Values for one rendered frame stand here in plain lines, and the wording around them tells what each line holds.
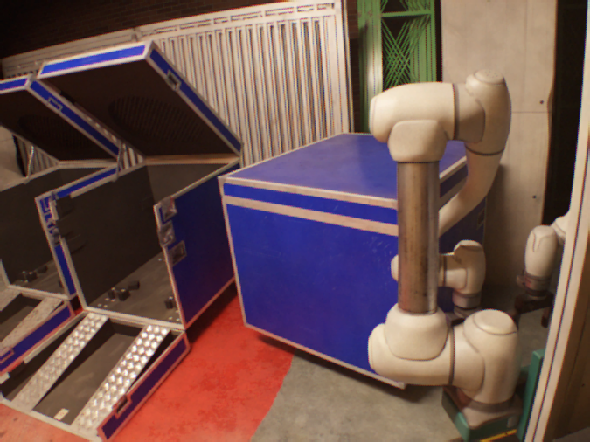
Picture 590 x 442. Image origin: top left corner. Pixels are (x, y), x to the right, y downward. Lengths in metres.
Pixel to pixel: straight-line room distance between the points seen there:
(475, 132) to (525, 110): 1.92
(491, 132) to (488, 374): 0.58
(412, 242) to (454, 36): 1.97
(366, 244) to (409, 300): 0.75
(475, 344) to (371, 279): 0.85
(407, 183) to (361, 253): 0.87
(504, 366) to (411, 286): 0.30
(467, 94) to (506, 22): 1.90
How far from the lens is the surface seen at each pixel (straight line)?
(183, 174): 3.48
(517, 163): 3.00
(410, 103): 1.00
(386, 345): 1.15
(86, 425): 2.55
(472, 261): 1.37
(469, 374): 1.17
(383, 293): 1.89
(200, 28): 4.30
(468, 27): 2.87
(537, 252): 1.53
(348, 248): 1.88
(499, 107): 1.02
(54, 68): 2.96
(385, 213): 1.72
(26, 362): 3.08
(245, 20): 4.11
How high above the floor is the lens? 1.64
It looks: 23 degrees down
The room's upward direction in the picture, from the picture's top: 6 degrees counter-clockwise
